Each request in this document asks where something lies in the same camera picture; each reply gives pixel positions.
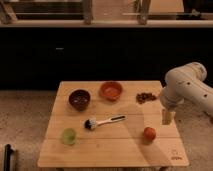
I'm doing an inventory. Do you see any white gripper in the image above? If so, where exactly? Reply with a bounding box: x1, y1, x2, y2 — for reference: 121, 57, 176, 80
159, 87, 182, 125

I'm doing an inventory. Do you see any red apple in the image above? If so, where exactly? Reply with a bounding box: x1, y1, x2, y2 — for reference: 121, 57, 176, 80
143, 127, 156, 141

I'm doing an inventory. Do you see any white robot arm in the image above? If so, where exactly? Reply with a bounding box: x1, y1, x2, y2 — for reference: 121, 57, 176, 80
159, 62, 213, 125

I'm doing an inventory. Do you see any red bowl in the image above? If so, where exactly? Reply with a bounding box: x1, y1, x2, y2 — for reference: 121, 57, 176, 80
99, 81, 123, 101

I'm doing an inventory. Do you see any dark brown bowl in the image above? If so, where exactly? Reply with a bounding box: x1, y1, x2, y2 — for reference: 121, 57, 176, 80
68, 89, 90, 111

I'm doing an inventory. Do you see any bunch of dark grapes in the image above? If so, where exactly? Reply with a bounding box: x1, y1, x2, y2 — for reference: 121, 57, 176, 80
136, 93, 157, 104

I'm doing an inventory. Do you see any wooden table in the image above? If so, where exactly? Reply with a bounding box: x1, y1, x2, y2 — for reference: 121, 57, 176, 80
38, 81, 189, 168

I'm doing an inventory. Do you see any green cup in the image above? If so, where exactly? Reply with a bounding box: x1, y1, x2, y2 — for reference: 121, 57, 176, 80
61, 128, 76, 145

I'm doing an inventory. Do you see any dark cabinet counter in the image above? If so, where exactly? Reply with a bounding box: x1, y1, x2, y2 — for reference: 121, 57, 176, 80
0, 24, 213, 89

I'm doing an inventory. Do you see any black object at floor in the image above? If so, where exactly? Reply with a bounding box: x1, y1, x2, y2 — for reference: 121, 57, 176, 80
3, 144, 14, 171

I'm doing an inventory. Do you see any white handled dish brush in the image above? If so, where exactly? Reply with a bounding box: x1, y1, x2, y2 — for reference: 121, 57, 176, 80
84, 115, 126, 130

